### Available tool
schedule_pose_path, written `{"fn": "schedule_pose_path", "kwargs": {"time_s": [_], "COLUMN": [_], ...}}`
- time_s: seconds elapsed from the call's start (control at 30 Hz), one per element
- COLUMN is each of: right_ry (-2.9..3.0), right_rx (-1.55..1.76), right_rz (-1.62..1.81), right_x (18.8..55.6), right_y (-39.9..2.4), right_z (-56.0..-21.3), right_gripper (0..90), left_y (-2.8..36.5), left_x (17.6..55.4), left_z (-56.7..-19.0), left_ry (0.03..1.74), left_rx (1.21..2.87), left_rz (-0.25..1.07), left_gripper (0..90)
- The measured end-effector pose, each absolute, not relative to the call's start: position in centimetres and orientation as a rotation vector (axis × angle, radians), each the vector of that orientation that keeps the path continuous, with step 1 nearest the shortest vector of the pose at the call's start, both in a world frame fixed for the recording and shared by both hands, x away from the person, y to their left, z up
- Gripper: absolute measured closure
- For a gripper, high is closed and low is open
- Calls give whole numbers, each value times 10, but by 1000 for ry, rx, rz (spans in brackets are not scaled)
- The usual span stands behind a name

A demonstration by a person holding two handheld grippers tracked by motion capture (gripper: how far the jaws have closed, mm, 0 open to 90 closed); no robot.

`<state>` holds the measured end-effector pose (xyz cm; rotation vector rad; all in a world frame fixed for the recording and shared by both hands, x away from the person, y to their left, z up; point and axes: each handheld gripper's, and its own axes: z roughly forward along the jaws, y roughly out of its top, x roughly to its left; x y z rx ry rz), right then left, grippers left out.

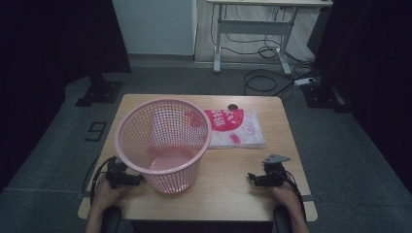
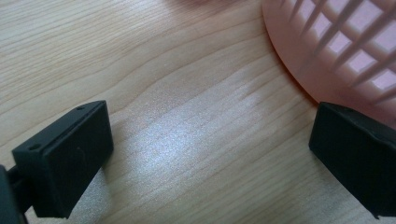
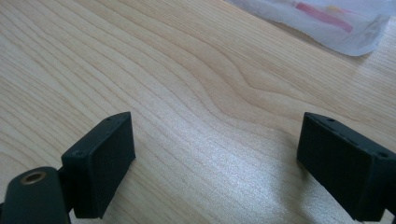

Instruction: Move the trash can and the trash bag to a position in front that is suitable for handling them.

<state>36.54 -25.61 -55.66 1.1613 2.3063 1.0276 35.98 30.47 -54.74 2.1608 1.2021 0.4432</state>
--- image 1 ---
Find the white power strip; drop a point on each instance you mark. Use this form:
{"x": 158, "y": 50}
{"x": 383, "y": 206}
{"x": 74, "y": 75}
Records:
{"x": 304, "y": 81}

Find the pink plastic mesh basket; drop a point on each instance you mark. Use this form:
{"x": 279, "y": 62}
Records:
{"x": 162, "y": 161}

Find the black stand base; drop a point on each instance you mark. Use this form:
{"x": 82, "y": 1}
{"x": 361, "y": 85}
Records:
{"x": 100, "y": 92}
{"x": 320, "y": 97}

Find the dark curtain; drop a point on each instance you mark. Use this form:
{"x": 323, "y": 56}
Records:
{"x": 372, "y": 64}
{"x": 48, "y": 48}

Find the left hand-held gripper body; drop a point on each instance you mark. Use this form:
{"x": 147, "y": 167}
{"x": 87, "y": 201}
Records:
{"x": 116, "y": 171}

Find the person's right hand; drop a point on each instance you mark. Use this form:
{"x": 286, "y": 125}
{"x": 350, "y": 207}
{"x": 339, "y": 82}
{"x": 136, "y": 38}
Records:
{"x": 288, "y": 195}

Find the black chair armrest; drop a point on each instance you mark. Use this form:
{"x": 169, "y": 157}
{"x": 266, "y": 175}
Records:
{"x": 111, "y": 220}
{"x": 281, "y": 220}

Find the white metal frame desk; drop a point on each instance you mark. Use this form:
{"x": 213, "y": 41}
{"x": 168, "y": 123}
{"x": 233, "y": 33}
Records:
{"x": 256, "y": 27}

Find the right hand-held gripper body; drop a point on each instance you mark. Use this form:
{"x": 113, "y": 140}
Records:
{"x": 274, "y": 176}

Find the person's left hand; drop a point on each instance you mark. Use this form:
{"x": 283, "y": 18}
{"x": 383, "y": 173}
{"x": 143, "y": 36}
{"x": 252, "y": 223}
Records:
{"x": 104, "y": 195}

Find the white red printed plastic bag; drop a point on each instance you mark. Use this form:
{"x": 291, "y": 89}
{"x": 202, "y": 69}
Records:
{"x": 239, "y": 132}

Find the white cabinet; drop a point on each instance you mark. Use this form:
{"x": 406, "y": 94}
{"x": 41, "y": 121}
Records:
{"x": 155, "y": 26}

